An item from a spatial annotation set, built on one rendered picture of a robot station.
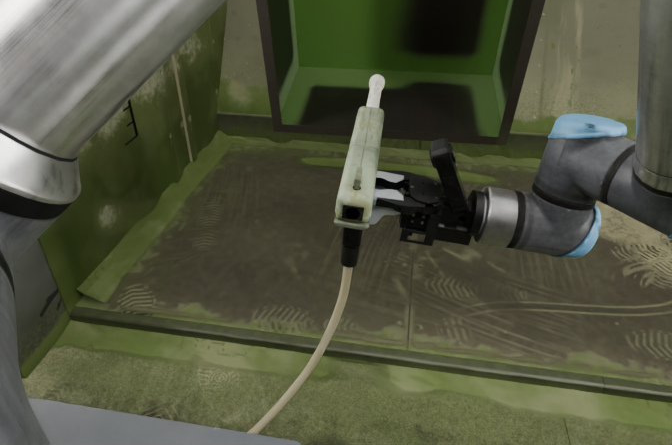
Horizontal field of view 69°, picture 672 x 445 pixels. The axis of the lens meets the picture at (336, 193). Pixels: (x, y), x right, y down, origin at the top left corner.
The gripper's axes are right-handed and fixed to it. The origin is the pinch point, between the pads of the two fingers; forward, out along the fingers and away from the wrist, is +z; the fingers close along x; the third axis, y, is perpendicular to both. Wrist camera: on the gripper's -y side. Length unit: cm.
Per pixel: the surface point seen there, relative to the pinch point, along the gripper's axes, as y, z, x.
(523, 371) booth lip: 53, -47, 13
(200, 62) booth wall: 33, 69, 121
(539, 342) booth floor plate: 53, -52, 23
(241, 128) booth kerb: 63, 54, 127
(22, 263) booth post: 44, 73, 12
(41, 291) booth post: 55, 71, 13
